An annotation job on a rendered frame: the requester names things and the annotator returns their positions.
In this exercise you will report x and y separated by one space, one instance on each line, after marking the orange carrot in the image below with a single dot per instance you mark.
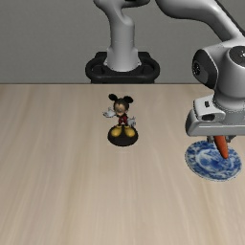
222 147

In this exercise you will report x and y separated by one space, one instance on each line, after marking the small toy figure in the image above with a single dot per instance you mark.
122 122

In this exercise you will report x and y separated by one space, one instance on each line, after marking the blue and white plate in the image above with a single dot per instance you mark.
204 162

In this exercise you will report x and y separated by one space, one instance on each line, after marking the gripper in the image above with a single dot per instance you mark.
220 122

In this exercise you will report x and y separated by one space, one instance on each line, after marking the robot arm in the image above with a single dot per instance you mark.
122 41

